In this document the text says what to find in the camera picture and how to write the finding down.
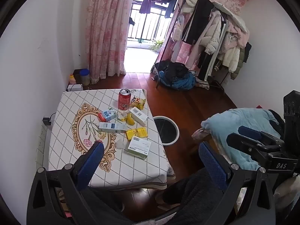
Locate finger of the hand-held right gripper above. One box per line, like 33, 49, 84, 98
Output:
238, 126, 284, 146
226, 133, 282, 153

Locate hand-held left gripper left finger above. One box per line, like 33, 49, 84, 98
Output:
27, 141, 110, 225

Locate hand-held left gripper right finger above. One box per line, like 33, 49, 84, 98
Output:
198, 142, 276, 225

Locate white and blue box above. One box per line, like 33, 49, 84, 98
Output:
98, 122, 127, 134

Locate blue and white milk carton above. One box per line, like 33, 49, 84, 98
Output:
98, 108, 117, 122

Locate white round trash bin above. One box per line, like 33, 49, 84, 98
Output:
153, 115, 180, 147

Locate white and green box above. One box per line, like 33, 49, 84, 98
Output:
128, 136, 152, 160

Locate yellow box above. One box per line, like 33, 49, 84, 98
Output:
125, 127, 149, 141

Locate long white box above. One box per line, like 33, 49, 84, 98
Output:
130, 106, 148, 127

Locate yellow snack bag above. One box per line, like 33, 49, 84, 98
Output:
130, 94, 146, 110

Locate light blue blanket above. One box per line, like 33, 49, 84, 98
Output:
202, 108, 285, 170

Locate white power strip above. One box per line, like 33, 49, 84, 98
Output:
36, 125, 46, 163

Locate white diamond-pattern tablecloth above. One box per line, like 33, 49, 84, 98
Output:
48, 88, 175, 189

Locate red soda can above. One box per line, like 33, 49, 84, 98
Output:
118, 88, 132, 110

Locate white storage box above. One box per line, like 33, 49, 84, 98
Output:
66, 83, 84, 92

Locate jar with blue lid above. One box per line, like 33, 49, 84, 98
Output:
80, 69, 91, 86

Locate pile of dark and blue clothes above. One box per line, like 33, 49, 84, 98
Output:
153, 60, 196, 91

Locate clothes rack with coats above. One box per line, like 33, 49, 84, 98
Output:
171, 0, 252, 90

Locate green potted plant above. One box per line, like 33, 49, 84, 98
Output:
149, 39, 164, 52

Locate black balcony railing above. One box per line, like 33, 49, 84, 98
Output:
128, 1, 173, 41

